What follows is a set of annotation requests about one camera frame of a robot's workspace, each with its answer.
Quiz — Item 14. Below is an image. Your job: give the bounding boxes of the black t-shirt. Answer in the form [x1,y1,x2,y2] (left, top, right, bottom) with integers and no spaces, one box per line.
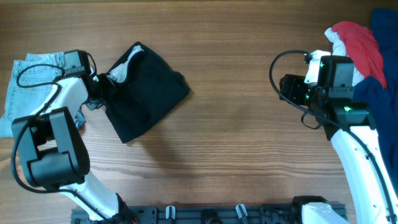
[104,42,190,143]

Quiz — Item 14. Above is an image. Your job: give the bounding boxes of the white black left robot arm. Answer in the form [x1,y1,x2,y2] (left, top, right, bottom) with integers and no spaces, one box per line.
[11,50,138,223]

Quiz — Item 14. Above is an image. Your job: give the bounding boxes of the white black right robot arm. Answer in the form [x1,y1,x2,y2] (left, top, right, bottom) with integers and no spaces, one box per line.
[272,50,397,223]

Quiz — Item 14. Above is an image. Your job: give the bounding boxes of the folded light blue jeans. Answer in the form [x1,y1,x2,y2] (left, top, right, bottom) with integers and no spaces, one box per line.
[1,52,88,138]

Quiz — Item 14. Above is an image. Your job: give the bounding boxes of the red white garment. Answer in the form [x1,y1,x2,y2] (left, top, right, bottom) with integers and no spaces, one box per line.
[324,21,387,89]

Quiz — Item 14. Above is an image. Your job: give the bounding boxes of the dark blue garment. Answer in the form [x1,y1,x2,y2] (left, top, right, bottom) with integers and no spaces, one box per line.
[354,8,397,191]

